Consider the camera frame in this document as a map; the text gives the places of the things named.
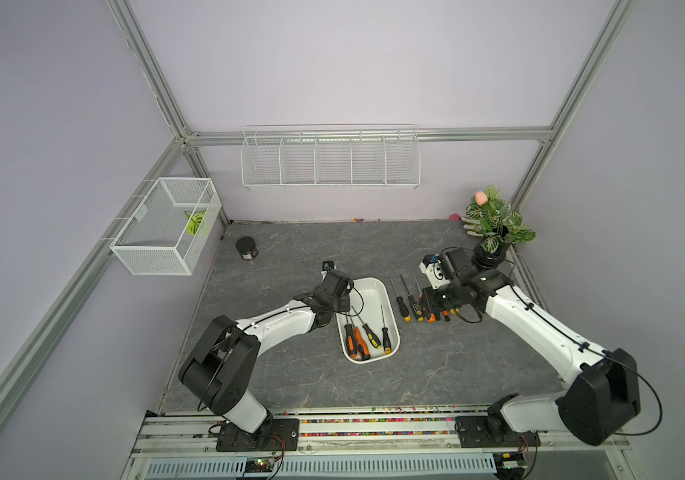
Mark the black handle long screwdriver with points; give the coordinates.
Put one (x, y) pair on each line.
(428, 313)

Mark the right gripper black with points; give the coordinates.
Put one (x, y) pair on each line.
(429, 296)

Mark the yellow black brown-shaft screwdriver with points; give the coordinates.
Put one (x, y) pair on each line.
(413, 301)

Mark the green object in basket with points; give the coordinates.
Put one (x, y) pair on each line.
(195, 220)

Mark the orange black large screwdriver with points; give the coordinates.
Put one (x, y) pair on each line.
(351, 342)

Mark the long white wire wall basket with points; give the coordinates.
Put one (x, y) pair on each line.
(369, 163)

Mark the white wire cube basket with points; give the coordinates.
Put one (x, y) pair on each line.
(154, 241)

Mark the artificial green potted plant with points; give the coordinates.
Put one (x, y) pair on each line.
(492, 219)

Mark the white perforated cable duct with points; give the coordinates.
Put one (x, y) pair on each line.
(334, 466)

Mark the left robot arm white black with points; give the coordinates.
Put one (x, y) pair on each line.
(219, 368)

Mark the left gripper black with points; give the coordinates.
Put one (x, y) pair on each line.
(345, 303)

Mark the white plastic storage box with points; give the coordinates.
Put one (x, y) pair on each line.
(367, 297)

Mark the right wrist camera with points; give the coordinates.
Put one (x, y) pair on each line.
(431, 267)

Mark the small black jar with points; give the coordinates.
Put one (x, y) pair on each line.
(246, 247)

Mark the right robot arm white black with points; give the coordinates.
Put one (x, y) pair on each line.
(600, 391)

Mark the aluminium frame rail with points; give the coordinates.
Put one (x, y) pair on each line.
(362, 132)

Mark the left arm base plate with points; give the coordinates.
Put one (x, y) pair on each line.
(277, 434)

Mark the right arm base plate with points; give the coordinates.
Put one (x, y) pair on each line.
(477, 431)

